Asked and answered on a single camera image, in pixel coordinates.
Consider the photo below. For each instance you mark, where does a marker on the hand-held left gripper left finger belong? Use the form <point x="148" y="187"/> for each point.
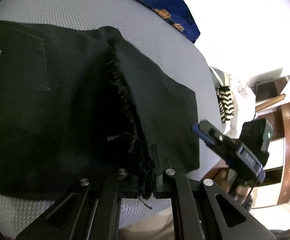
<point x="114" y="187"/>

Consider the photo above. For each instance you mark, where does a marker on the grey mesh mat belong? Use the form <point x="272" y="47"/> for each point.
<point x="72" y="5"/>

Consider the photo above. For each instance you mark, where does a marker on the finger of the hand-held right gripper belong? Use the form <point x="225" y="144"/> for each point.
<point x="205" y="133"/>

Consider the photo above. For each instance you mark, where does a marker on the wooden rod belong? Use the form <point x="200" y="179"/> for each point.
<point x="270" y="102"/>

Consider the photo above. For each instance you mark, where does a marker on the black pants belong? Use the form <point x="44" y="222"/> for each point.
<point x="47" y="117"/>

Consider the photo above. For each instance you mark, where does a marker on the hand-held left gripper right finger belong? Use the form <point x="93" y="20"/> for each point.
<point x="156" y="170"/>

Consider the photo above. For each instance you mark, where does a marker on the blue floral blanket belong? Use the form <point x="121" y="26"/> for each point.
<point x="170" y="2"/>

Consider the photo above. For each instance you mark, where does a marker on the person's right hand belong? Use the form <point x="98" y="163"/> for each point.
<point x="222" y="177"/>

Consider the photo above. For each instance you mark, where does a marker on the brown wooden cabinet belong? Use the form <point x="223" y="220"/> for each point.
<point x="289" y="120"/>

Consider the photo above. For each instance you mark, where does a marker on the black white striped knit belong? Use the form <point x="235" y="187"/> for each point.
<point x="226" y="105"/>

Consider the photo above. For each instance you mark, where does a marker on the white dotted cloth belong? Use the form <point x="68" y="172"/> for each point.
<point x="242" y="97"/>

